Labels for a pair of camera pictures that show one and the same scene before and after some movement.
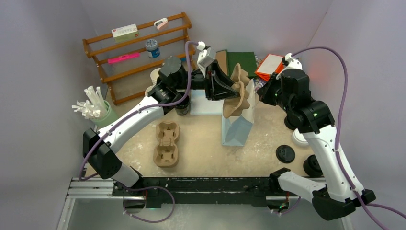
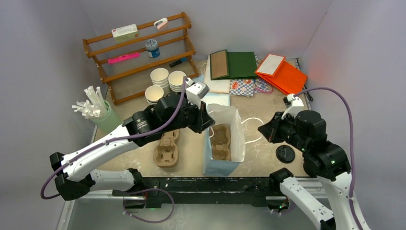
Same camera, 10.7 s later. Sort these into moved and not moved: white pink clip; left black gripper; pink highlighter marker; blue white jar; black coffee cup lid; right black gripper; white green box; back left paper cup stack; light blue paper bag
Moved: right black gripper; left black gripper; light blue paper bag
Not moved: pink highlighter marker; white pink clip; black coffee cup lid; white green box; blue white jar; back left paper cup stack
